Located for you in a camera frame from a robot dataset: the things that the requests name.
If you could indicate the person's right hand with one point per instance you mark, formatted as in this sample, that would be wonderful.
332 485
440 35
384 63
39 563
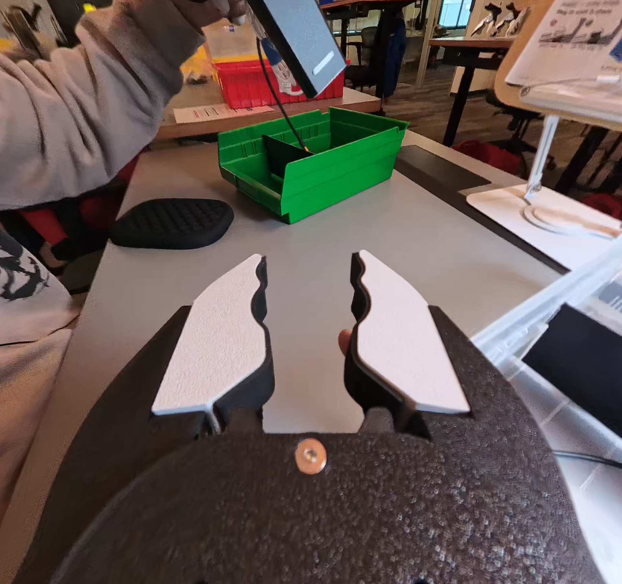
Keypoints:
344 341

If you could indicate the person's grey printed sweatshirt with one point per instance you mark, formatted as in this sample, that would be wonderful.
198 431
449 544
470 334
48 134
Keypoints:
29 351

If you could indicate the black bin divider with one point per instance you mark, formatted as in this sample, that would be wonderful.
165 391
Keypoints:
282 156
578 365

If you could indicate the person's left forearm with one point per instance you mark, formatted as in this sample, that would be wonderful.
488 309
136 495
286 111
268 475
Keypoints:
73 108

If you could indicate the black office chair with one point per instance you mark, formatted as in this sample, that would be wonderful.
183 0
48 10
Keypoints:
515 118

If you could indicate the spare hand-held gripper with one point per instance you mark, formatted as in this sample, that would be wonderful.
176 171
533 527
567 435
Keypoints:
486 19
521 18
505 19

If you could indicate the white instruction sheet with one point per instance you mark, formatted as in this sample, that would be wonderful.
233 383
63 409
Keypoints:
568 25

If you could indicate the black wrist rest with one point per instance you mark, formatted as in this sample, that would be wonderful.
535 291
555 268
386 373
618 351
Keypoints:
172 223

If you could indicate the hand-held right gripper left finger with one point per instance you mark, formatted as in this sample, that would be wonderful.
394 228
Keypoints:
214 346

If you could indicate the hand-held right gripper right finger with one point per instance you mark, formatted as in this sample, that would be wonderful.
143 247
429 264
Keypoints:
403 346

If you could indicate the green plastic bin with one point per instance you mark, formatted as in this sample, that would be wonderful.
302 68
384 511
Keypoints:
340 176

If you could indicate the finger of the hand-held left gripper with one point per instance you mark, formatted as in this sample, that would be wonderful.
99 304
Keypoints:
279 67

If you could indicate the black table mat strip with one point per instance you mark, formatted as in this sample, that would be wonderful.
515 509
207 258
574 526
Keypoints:
437 169

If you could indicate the yellow plastic bin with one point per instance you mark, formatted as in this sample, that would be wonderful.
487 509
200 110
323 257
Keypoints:
194 67

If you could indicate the red plastic bin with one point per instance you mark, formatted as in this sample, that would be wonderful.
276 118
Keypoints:
243 88

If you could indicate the red bag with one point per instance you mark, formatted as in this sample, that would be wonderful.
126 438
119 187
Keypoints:
605 204
486 154

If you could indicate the clear plastic bin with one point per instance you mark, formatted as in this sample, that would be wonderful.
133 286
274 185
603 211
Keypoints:
559 414

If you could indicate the tan poster board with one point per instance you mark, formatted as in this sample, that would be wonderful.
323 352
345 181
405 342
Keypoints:
529 25

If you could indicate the dark hanging jacket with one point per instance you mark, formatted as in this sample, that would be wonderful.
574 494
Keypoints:
391 50

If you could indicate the red and black chair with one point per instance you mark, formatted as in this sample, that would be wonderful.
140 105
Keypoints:
41 222

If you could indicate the printed paper sheet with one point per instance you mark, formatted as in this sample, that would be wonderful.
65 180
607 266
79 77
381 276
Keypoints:
223 113

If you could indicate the wooden office desk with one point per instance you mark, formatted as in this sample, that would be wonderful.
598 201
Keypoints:
369 2
466 42

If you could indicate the white sign stand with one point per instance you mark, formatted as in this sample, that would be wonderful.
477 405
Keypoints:
505 205

